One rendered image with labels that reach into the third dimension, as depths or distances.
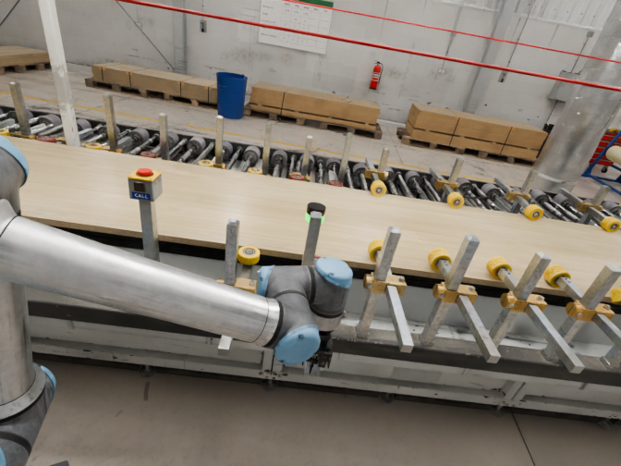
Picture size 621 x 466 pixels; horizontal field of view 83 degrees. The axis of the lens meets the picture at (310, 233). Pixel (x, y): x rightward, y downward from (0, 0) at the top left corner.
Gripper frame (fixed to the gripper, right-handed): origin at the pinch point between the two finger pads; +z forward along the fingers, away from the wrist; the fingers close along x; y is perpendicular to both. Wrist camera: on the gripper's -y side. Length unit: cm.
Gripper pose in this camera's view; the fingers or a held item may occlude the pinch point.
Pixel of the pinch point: (310, 367)
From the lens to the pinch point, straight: 107.5
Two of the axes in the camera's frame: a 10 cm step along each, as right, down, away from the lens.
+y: -0.2, 4.7, -8.8
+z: -1.6, 8.7, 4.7
